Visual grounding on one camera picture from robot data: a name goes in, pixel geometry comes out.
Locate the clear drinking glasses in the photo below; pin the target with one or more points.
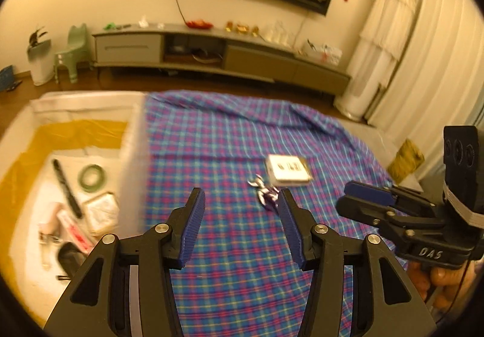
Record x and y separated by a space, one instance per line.
279 33

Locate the amber glass ornaments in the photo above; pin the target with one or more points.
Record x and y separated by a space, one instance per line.
242 29

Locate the white square packet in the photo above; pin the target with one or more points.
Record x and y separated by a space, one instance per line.
100 212

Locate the person's right hand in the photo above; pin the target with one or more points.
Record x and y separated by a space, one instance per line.
440 280

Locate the green toy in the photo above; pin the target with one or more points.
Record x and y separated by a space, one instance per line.
113 25

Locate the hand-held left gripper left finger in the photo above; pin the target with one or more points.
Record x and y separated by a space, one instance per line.
193 227

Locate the blue plaid cloth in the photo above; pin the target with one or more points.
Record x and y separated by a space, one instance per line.
227 132

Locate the grey upholstered seat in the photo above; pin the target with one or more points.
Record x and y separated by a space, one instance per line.
378 136

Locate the small white ornament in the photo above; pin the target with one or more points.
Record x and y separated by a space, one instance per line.
143 22

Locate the green plastic chair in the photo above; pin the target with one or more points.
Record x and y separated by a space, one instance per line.
73 53

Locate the lace covered air conditioner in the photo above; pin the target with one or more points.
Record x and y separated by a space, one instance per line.
378 49

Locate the white and gold box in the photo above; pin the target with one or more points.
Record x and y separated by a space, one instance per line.
287 168

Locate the white charger adapter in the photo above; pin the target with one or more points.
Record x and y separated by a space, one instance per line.
51 225

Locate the dark potted plant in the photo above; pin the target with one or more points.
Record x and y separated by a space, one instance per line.
37 37

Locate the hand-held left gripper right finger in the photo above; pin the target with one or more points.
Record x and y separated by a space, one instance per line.
291 227

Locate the black marker pen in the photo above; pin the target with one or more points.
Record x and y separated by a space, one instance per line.
66 187

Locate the red and white pack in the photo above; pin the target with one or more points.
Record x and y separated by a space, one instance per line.
73 231

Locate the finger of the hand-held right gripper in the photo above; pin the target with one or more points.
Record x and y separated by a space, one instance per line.
366 191
359 210

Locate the blue plastic basket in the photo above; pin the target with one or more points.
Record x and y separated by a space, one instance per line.
6 79

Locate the red fruit bowl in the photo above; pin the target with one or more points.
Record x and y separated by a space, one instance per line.
199 24

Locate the grey TV cabinet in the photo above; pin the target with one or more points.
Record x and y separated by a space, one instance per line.
128 46

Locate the white trash bin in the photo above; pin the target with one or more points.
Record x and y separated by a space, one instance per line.
39 64

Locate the white storage box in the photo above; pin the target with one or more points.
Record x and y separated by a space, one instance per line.
87 100

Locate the green tape roll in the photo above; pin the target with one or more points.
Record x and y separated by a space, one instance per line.
81 180

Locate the cream curtain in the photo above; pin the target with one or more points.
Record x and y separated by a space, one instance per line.
442 38

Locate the white tray with clutter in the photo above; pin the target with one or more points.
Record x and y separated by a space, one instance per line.
323 53

